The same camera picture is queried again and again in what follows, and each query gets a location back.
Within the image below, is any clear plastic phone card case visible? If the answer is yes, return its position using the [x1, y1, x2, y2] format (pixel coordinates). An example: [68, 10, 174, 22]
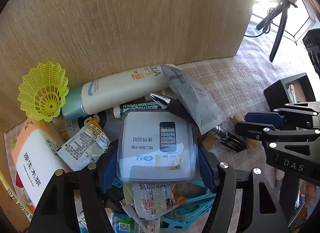
[117, 109, 199, 184]

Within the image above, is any snack sachet white orange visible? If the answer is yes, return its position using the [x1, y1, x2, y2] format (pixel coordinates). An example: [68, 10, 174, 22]
[57, 118, 111, 171]

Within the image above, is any black tray with cardboard bottom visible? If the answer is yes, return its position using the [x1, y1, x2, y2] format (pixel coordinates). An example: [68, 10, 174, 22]
[264, 73, 316, 111]

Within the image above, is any black pen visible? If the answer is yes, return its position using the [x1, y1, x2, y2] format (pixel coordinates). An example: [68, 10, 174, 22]
[212, 126, 247, 152]

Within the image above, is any wooden board upright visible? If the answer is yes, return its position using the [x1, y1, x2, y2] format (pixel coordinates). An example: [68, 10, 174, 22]
[1, 0, 254, 132]

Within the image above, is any QR code card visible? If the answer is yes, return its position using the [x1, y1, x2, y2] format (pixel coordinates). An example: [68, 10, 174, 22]
[109, 212, 138, 233]

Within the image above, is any yellow sachet strip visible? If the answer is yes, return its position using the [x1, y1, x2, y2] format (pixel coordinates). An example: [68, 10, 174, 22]
[0, 172, 33, 222]

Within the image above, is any grey foil sachet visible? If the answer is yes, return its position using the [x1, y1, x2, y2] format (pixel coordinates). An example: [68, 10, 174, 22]
[161, 64, 226, 134]

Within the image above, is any white sunscreen bottle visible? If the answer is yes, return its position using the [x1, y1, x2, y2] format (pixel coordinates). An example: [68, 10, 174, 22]
[62, 65, 168, 121]

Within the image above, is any yellow plastic shuttlecock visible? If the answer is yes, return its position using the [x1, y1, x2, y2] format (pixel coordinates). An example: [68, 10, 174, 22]
[17, 61, 69, 122]

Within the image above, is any ring light tripod stand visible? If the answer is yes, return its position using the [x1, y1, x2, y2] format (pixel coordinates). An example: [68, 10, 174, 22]
[256, 0, 298, 62]

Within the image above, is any orange white tissue pack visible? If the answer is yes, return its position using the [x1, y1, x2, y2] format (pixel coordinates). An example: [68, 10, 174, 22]
[11, 117, 71, 207]

